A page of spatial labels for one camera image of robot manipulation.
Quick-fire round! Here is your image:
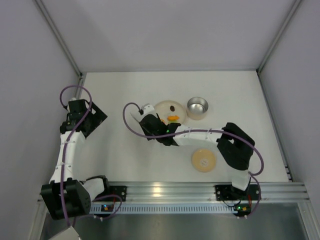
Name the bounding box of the orange carrot slice food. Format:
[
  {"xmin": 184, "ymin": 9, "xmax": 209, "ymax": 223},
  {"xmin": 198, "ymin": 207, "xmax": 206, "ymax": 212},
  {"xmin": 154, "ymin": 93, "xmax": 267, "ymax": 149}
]
[{"xmin": 167, "ymin": 115, "xmax": 180, "ymax": 122}]

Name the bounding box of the round lunch box container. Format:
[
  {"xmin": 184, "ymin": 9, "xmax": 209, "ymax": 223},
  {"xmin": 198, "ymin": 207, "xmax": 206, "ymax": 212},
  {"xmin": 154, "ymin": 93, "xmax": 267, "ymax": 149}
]
[{"xmin": 186, "ymin": 97, "xmax": 209, "ymax": 121}]

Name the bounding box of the beige round lid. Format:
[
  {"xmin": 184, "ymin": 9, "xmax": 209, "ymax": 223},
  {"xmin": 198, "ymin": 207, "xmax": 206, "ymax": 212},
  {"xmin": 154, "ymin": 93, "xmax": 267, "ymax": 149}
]
[{"xmin": 191, "ymin": 148, "xmax": 217, "ymax": 173}]

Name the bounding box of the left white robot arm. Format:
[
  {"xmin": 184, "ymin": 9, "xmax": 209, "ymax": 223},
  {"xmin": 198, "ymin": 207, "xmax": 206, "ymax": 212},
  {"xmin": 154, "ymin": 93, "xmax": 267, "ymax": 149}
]
[{"xmin": 40, "ymin": 99, "xmax": 110, "ymax": 220}]

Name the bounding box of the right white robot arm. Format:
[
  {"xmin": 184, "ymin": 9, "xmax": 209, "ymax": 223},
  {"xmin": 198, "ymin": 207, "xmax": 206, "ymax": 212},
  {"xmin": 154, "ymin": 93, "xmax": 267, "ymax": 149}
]
[{"xmin": 137, "ymin": 114, "xmax": 255, "ymax": 197}]

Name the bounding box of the cream round plate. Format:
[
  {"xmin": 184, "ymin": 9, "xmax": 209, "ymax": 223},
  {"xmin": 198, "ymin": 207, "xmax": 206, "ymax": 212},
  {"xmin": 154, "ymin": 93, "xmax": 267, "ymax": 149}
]
[{"xmin": 154, "ymin": 100, "xmax": 187, "ymax": 125}]

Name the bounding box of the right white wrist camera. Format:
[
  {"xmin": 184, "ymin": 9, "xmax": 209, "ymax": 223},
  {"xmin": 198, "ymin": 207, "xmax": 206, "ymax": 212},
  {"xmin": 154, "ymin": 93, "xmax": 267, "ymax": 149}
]
[{"xmin": 139, "ymin": 103, "xmax": 156, "ymax": 115}]

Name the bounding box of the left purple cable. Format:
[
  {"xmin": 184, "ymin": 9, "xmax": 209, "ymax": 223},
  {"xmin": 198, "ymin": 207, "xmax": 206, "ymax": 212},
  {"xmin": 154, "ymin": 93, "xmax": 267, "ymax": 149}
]
[{"xmin": 59, "ymin": 84, "xmax": 123, "ymax": 227}]

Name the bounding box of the purple cable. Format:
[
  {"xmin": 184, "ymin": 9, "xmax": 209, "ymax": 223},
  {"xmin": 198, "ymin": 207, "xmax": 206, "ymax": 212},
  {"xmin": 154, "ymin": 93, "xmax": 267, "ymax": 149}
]
[
  {"xmin": 59, "ymin": 84, "xmax": 123, "ymax": 227},
  {"xmin": 122, "ymin": 102, "xmax": 265, "ymax": 218}
]

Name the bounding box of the aluminium mounting rail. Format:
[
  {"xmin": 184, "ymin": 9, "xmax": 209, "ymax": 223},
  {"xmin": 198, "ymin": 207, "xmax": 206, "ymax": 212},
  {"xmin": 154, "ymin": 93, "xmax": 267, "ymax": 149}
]
[{"xmin": 37, "ymin": 181, "xmax": 310, "ymax": 202}]

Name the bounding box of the slotted grey cable duct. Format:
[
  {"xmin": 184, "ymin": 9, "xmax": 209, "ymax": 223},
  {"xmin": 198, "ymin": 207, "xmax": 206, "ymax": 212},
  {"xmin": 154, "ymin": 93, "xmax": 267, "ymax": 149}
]
[{"xmin": 89, "ymin": 203, "xmax": 249, "ymax": 215}]

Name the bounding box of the left aluminium frame post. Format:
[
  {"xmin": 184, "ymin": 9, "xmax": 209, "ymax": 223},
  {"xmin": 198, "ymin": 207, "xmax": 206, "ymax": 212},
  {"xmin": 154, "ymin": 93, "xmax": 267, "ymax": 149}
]
[{"xmin": 32, "ymin": 0, "xmax": 83, "ymax": 79}]

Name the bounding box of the aluminium frame post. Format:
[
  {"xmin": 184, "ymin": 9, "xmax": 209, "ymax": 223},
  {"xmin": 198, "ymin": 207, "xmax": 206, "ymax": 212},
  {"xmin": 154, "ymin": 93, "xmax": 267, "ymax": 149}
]
[
  {"xmin": 32, "ymin": 0, "xmax": 83, "ymax": 79},
  {"xmin": 256, "ymin": 0, "xmax": 304, "ymax": 76}
]

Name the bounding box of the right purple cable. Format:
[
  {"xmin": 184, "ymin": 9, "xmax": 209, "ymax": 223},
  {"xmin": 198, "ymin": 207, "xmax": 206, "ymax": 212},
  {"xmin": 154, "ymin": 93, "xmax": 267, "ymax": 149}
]
[{"xmin": 122, "ymin": 102, "xmax": 265, "ymax": 218}]

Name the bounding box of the right aluminium frame post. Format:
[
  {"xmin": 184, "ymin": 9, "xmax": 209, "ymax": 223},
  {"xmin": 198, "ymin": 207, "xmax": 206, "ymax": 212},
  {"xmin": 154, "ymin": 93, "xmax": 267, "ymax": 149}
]
[{"xmin": 256, "ymin": 0, "xmax": 304, "ymax": 76}]

